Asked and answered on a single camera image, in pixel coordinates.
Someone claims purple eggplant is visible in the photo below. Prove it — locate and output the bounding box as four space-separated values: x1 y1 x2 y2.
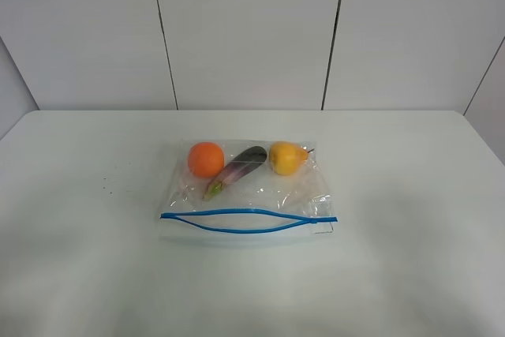
203 146 267 200

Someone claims clear plastic zipper bag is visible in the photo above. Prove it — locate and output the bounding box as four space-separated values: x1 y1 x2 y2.
159 140 338 236

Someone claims orange fruit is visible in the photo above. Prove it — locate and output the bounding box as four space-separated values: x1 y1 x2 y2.
187 142 225 178

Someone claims yellow pear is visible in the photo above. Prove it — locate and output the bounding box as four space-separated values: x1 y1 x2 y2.
269 141 312 176

